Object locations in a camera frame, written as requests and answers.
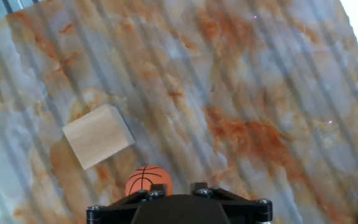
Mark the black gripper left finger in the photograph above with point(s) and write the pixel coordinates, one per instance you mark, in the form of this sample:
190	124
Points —
117	208

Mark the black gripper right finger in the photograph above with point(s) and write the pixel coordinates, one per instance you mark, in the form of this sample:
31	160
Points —
247	210

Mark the small orange basketball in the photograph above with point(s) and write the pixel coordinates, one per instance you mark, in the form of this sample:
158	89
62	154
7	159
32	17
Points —
141	177

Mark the light wooden block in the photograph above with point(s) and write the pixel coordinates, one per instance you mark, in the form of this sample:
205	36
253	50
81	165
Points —
98	137

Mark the orange marble pattern mat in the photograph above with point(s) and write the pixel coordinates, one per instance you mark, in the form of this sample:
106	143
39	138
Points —
228	93

